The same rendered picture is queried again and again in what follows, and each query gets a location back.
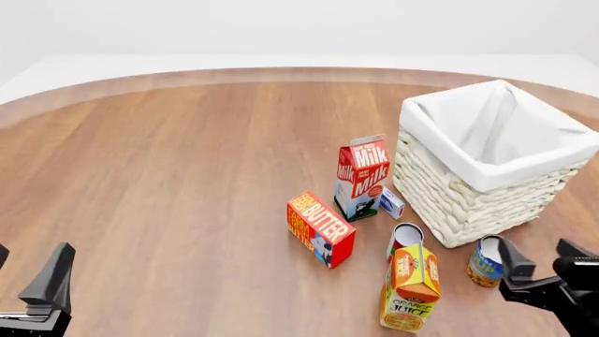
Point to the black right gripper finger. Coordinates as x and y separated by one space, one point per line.
578 250
515 261

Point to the orange juice carton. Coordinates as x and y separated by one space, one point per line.
412 281

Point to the blue alphabet soup can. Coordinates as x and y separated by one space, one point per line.
482 267

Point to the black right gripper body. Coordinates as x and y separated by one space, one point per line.
538 289

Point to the white woven basket cloth liner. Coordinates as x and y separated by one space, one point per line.
468 196

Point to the red white tin can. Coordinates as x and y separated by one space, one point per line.
406 236

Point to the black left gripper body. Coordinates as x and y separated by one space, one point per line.
33 323

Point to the small blue white box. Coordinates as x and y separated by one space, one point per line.
392 203

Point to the red white milk carton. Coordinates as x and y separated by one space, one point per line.
362 175

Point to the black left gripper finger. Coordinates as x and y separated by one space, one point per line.
51 281
3 254

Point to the red yellow butter box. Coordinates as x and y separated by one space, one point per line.
323 224

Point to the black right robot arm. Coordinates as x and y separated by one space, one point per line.
582 319

